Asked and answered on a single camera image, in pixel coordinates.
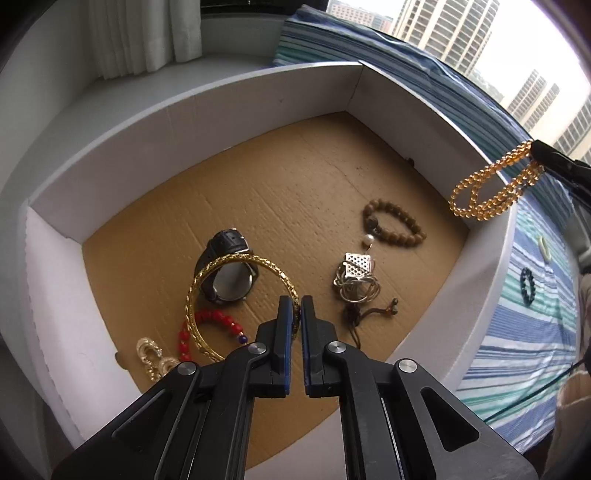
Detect black bead bracelet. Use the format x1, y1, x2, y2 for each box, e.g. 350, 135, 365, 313
519, 268, 537, 305

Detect brown wooden bead bracelet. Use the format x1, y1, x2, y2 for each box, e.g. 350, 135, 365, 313
361, 198, 426, 247

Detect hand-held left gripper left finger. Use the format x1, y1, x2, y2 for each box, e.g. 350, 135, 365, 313
51, 296, 294, 480

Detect gold bangle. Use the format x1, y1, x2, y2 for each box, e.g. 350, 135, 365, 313
186, 253, 301, 363

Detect white cardboard box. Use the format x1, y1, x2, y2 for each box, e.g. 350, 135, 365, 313
21, 60, 520, 472

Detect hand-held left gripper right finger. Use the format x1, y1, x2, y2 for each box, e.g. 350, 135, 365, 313
300, 296, 540, 480

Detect brown cord with beads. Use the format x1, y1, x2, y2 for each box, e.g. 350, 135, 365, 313
342, 298, 400, 350

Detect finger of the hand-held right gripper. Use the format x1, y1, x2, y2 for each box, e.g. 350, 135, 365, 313
531, 141, 591, 197

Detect blue striped bed sheet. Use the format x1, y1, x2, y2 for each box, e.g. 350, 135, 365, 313
272, 4, 591, 450

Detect high-rise buildings outside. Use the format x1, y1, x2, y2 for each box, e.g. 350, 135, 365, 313
328, 0, 591, 163

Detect amber bead strand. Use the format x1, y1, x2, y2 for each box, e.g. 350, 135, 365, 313
449, 141, 546, 223

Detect gold earring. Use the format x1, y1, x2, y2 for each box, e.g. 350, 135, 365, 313
136, 337, 162, 366
147, 354, 179, 382

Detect white curtain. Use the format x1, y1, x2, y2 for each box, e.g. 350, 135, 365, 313
85, 0, 204, 80

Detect red bead bracelet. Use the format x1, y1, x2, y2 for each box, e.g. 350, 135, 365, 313
177, 309, 250, 367

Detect black leather strap wristwatch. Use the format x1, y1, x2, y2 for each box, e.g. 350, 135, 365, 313
193, 228, 259, 305

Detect silver necklace with square pendant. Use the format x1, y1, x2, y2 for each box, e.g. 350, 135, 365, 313
332, 233, 382, 305

